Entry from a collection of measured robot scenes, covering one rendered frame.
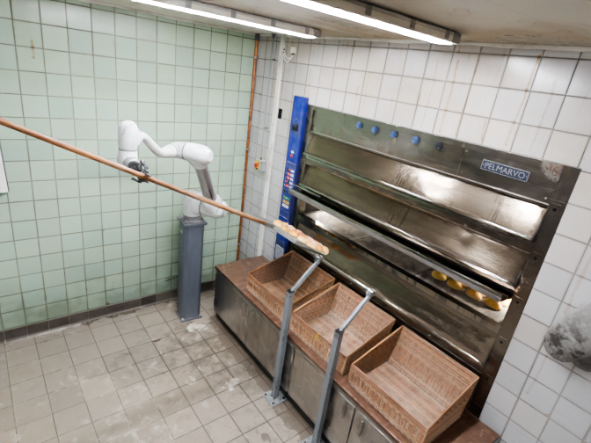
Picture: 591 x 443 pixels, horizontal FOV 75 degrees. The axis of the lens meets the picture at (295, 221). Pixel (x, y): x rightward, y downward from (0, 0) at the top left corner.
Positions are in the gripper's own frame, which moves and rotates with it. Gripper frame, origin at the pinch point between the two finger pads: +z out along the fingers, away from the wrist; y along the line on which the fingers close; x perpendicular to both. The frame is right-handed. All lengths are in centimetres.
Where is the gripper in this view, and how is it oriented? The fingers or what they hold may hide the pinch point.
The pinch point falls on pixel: (145, 177)
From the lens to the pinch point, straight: 228.9
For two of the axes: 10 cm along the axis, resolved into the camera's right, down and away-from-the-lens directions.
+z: 6.1, 3.7, -7.0
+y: -4.6, 8.9, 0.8
